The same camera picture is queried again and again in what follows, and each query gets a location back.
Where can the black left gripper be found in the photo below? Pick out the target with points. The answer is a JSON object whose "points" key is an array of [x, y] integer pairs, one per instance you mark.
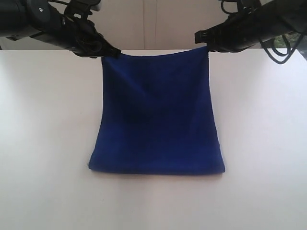
{"points": [[81, 37]]}

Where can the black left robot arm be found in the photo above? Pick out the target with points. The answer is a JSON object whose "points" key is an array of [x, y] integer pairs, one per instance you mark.
{"points": [[31, 18]]}

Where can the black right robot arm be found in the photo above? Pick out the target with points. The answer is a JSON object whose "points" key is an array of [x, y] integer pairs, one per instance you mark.
{"points": [[278, 17]]}

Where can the blue microfibre towel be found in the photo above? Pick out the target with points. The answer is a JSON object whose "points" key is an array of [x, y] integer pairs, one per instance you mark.
{"points": [[157, 116]]}

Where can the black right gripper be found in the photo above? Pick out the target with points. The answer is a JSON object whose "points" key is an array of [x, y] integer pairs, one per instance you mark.
{"points": [[236, 34]]}

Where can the green tree outside window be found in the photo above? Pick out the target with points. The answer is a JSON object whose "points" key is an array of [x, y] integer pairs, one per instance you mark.
{"points": [[291, 38]]}

